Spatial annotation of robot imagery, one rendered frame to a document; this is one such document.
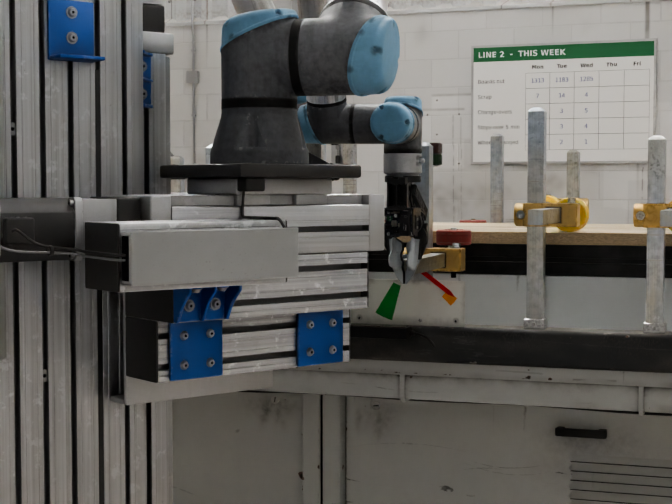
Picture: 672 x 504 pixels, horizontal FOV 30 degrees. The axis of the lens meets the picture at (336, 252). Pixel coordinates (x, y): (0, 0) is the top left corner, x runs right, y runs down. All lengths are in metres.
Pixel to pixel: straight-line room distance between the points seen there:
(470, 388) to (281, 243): 1.15
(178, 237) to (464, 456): 1.57
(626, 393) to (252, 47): 1.25
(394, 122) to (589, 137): 7.62
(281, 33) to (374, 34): 0.14
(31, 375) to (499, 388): 1.22
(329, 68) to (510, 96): 8.20
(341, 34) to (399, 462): 1.49
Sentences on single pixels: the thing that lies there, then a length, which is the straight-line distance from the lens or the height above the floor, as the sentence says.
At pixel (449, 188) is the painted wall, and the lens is 10.16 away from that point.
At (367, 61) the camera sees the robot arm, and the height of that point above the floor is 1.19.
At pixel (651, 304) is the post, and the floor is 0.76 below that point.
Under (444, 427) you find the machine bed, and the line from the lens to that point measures 3.06.
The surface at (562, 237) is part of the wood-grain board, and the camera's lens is 2.92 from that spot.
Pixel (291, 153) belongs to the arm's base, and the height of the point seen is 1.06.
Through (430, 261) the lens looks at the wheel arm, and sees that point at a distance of 2.62.
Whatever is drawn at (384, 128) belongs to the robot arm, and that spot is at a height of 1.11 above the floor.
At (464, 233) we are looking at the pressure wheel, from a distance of 2.86.
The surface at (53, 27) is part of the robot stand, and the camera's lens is 1.90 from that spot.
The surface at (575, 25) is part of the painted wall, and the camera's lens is 10.00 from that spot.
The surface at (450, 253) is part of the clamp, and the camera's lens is 2.74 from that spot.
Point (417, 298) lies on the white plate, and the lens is 2.77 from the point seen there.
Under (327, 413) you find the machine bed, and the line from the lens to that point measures 3.10.
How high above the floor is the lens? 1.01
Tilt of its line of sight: 3 degrees down
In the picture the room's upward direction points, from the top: straight up
